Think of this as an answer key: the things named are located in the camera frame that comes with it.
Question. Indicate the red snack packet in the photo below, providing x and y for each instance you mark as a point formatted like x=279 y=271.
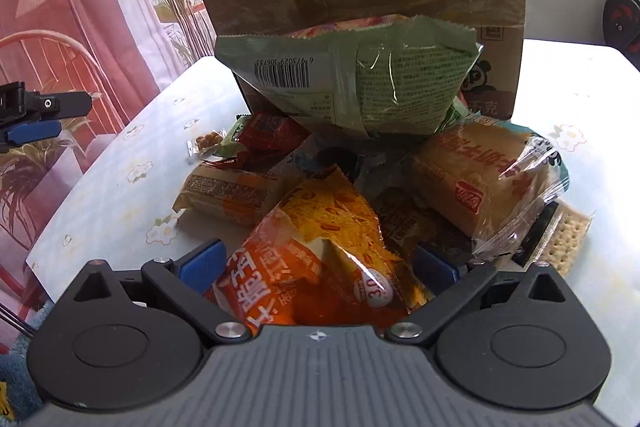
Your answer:
x=272 y=129

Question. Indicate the clear cracker packet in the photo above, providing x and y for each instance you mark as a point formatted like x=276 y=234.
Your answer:
x=565 y=237

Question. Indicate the small peanut packet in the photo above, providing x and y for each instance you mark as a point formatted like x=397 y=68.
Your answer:
x=207 y=139

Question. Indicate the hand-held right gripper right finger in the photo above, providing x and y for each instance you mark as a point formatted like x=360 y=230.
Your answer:
x=434 y=267

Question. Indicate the green snack bag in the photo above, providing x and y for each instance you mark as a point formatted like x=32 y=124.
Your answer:
x=400 y=82

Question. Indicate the clear bread packet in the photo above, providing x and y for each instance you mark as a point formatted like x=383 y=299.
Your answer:
x=465 y=172

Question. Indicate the pale blue snack packet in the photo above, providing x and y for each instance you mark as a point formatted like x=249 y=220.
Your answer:
x=330 y=154

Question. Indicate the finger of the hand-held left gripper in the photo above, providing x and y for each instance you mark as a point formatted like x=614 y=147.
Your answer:
x=35 y=132

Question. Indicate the orange snack bag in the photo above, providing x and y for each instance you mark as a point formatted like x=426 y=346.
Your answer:
x=310 y=227

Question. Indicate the red printed curtain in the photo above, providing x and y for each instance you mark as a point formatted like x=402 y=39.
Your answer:
x=75 y=32

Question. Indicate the blue fuzzy cloth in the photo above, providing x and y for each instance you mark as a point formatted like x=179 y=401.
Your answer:
x=20 y=357

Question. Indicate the black exercise bike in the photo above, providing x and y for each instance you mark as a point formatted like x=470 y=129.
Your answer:
x=622 y=12

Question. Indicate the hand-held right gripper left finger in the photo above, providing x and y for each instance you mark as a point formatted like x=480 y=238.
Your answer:
x=200 y=264

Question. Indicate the tan biscuit packet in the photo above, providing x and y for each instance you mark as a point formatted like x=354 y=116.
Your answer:
x=225 y=192

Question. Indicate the dark snack packet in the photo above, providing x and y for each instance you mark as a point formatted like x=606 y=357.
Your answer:
x=400 y=217

